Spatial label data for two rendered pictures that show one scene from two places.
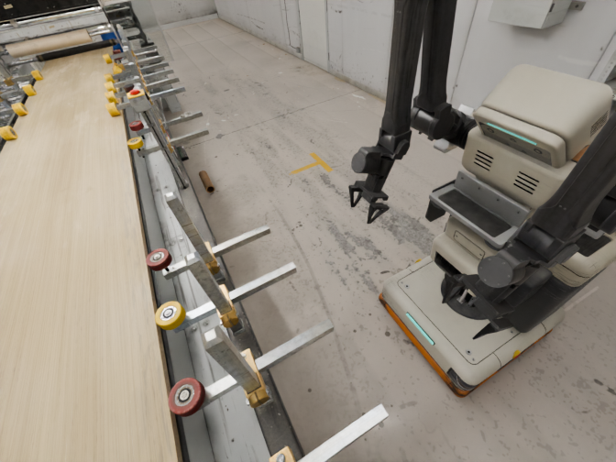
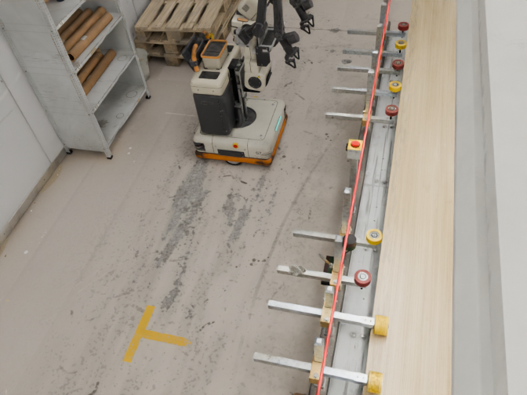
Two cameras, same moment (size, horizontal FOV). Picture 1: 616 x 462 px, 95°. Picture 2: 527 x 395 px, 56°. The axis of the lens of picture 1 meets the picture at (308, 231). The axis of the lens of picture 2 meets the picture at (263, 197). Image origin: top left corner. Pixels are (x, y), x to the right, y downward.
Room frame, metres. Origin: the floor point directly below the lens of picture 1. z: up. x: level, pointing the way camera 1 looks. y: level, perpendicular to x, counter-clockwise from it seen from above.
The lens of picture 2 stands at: (3.02, 1.52, 2.93)
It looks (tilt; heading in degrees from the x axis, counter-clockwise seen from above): 48 degrees down; 223
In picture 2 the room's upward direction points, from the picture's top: 8 degrees counter-clockwise
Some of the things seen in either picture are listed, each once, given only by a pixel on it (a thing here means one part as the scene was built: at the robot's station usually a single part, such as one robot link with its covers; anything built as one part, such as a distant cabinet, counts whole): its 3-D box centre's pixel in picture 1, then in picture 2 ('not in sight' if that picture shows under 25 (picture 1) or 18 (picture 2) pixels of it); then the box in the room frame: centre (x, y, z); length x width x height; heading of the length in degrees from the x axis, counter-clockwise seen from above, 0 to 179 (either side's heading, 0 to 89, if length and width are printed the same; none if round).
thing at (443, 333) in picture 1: (463, 305); (241, 128); (0.67, -0.78, 0.16); 0.67 x 0.64 x 0.25; 112
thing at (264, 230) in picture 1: (219, 250); (359, 117); (0.75, 0.36, 0.81); 0.43 x 0.03 x 0.04; 112
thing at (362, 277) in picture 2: (139, 130); (361, 282); (1.84, 0.99, 0.85); 0.08 x 0.08 x 0.11
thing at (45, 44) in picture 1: (71, 38); not in sight; (4.06, 2.35, 1.05); 1.43 x 0.12 x 0.12; 112
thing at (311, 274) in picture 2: (170, 123); (321, 276); (1.92, 0.81, 0.84); 0.43 x 0.03 x 0.04; 112
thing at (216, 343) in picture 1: (245, 375); (376, 56); (0.23, 0.20, 0.92); 0.04 x 0.04 x 0.48; 22
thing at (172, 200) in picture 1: (200, 246); (368, 102); (0.69, 0.39, 0.91); 0.04 x 0.04 x 0.48; 22
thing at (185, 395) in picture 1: (192, 400); (397, 69); (0.21, 0.36, 0.85); 0.08 x 0.08 x 0.11
